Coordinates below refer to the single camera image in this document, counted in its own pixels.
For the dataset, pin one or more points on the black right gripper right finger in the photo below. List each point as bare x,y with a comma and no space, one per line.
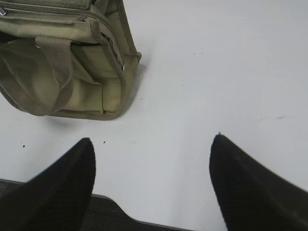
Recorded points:
250,196

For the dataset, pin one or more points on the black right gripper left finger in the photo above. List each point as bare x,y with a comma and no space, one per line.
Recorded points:
57,198

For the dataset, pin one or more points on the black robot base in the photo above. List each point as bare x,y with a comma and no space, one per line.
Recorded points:
105,215

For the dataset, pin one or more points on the yellow canvas bag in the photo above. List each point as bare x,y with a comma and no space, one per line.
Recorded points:
67,58

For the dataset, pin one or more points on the silver zipper pull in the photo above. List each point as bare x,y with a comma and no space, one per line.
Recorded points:
2,12

